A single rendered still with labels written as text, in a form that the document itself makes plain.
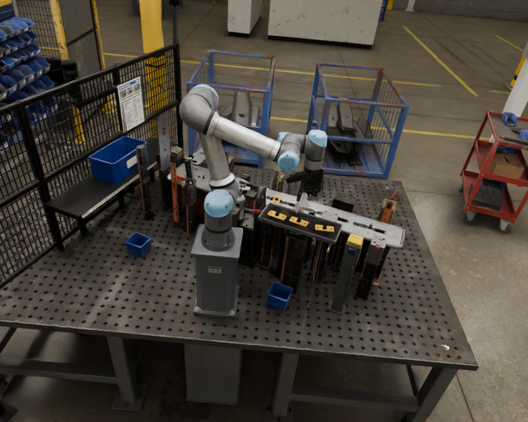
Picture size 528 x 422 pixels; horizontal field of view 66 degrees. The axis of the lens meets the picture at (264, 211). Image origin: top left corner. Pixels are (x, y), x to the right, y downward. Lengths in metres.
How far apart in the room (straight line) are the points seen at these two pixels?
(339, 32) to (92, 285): 8.70
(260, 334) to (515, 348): 2.02
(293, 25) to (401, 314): 8.42
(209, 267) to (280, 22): 8.54
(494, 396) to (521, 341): 0.59
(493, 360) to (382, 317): 1.25
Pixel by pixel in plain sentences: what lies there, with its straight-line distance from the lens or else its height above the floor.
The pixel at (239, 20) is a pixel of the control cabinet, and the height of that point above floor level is 0.35.
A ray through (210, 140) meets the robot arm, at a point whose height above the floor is 1.54.
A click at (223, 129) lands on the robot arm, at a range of 1.50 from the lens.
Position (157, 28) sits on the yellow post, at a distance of 2.84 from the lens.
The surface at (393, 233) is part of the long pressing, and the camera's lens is 2.23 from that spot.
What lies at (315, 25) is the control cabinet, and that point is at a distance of 10.02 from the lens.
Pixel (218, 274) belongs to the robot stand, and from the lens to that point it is 1.84.
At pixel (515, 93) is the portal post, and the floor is 0.80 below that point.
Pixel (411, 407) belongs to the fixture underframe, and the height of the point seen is 0.22.
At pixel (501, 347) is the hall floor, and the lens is 3.39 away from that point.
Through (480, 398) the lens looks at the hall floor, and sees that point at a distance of 3.05.
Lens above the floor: 2.28
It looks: 36 degrees down
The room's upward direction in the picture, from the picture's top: 6 degrees clockwise
